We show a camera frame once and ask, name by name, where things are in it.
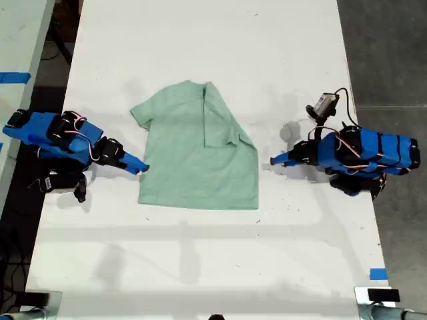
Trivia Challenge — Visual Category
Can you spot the pale green T-shirt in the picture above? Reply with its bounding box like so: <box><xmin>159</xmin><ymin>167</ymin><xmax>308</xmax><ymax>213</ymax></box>
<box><xmin>129</xmin><ymin>79</ymin><xmax>260</xmax><ymax>211</ymax></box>

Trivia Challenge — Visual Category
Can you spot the long blue tape strip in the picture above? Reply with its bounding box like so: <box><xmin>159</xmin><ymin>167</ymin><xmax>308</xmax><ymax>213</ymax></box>
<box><xmin>0</xmin><ymin>71</ymin><xmax>32</xmax><ymax>85</ymax></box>

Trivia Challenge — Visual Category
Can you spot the short blue tape strip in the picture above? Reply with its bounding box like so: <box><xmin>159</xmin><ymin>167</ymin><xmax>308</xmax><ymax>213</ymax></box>
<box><xmin>369</xmin><ymin>267</ymin><xmax>389</xmax><ymax>281</ymax></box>

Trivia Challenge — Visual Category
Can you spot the white side table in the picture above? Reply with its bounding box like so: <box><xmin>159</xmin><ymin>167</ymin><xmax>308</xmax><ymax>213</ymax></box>
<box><xmin>0</xmin><ymin>0</ymin><xmax>56</xmax><ymax>214</ymax></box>

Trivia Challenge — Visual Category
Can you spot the small black box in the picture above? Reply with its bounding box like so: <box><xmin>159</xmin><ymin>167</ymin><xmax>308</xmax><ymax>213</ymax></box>
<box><xmin>367</xmin><ymin>289</ymin><xmax>401</xmax><ymax>303</ymax></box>
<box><xmin>19</xmin><ymin>292</ymin><xmax>51</xmax><ymax>306</ymax></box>

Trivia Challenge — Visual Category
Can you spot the grey metal pipe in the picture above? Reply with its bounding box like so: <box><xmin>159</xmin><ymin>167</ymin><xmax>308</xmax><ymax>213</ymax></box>
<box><xmin>369</xmin><ymin>303</ymin><xmax>427</xmax><ymax>320</ymax></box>
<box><xmin>0</xmin><ymin>308</ymin><xmax>45</xmax><ymax>320</ymax></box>

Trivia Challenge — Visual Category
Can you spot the gripper camera stalk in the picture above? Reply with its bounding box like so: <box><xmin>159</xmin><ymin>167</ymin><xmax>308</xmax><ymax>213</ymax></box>
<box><xmin>75</xmin><ymin>178</ymin><xmax>88</xmax><ymax>203</ymax></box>
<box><xmin>313</xmin><ymin>116</ymin><xmax>327</xmax><ymax>141</ymax></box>

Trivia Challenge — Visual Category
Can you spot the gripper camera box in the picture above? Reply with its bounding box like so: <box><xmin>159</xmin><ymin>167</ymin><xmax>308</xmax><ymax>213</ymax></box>
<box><xmin>42</xmin><ymin>171</ymin><xmax>81</xmax><ymax>195</ymax></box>
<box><xmin>305</xmin><ymin>93</ymin><xmax>341</xmax><ymax>120</ymax></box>

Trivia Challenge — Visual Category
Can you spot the black floor cable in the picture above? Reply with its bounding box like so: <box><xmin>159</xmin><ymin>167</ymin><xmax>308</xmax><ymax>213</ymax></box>
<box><xmin>41</xmin><ymin>31</ymin><xmax>73</xmax><ymax>66</ymax></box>

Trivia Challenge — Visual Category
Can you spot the metal table bracket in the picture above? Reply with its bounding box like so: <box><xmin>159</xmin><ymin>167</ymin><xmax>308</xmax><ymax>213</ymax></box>
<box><xmin>25</xmin><ymin>291</ymin><xmax>63</xmax><ymax>320</ymax></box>
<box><xmin>354</xmin><ymin>286</ymin><xmax>397</xmax><ymax>320</ymax></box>

